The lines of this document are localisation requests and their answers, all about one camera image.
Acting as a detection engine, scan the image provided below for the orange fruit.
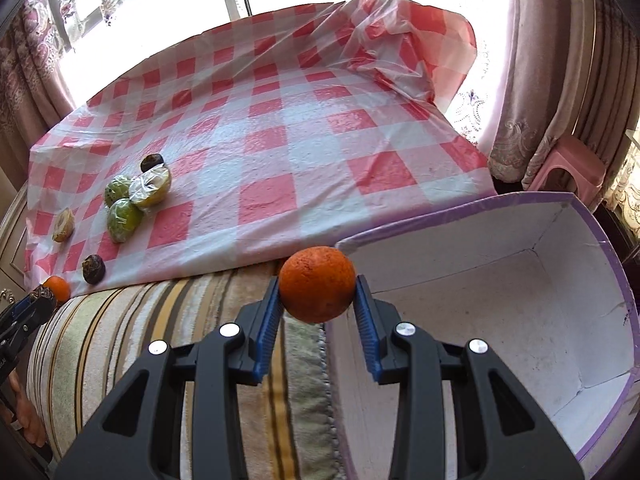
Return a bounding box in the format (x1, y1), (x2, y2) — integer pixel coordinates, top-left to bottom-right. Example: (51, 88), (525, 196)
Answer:
(279, 246), (356, 324)
(43, 275), (70, 306)

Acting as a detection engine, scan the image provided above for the wrinkled dark passion fruit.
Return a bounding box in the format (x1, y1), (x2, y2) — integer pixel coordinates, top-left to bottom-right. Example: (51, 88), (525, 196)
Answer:
(81, 254), (106, 285)

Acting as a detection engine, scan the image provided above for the unwrapped yellow fruit half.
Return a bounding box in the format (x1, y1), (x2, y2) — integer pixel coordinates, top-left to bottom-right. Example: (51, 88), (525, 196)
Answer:
(52, 208), (75, 243)

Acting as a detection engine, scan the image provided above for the green fruit half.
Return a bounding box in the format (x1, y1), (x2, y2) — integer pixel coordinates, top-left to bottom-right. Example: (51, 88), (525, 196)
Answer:
(106, 198), (144, 244)
(103, 174), (132, 207)

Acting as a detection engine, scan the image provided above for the yellow apple half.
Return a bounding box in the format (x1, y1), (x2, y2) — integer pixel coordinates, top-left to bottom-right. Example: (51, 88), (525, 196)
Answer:
(129, 164), (172, 208)

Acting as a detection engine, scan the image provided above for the striped sofa towel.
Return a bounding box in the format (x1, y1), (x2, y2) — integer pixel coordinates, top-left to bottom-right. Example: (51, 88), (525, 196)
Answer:
(25, 261), (346, 480)

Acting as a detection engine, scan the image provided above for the purple white cardboard box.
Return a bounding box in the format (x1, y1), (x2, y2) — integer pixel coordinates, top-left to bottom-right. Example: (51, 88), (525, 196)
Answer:
(338, 192), (639, 477)

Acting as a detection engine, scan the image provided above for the red checkered plastic tablecloth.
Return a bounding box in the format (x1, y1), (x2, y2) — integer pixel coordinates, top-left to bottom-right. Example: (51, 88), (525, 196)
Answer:
(24, 0), (495, 295)

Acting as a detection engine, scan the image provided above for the pink plastic stool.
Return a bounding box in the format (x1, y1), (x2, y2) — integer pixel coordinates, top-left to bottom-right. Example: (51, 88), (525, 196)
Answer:
(523, 133), (606, 211)

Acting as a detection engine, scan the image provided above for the beige patterned curtain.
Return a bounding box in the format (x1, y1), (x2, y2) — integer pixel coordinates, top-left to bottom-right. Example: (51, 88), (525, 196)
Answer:
(487, 0), (640, 196)

